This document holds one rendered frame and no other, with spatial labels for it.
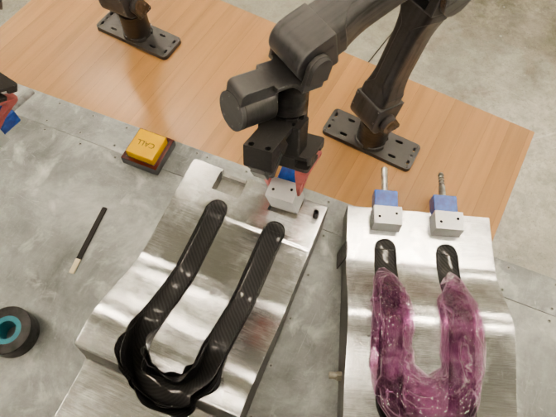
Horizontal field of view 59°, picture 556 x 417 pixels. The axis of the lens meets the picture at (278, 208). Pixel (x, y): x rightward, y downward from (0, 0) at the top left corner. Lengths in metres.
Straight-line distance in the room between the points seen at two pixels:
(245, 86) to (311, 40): 0.10
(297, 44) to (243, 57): 0.56
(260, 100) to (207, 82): 0.50
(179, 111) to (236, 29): 0.27
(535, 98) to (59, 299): 2.05
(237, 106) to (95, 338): 0.39
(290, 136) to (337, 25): 0.17
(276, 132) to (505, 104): 1.76
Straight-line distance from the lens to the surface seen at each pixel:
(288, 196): 0.80
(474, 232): 0.95
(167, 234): 0.86
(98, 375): 0.85
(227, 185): 0.91
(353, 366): 0.80
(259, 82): 0.66
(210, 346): 0.76
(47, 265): 1.00
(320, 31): 0.65
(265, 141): 0.67
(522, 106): 2.39
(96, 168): 1.06
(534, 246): 2.05
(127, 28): 1.23
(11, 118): 1.02
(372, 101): 0.92
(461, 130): 1.14
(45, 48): 1.31
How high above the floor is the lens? 1.66
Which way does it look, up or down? 63 degrees down
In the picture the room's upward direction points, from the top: 3 degrees clockwise
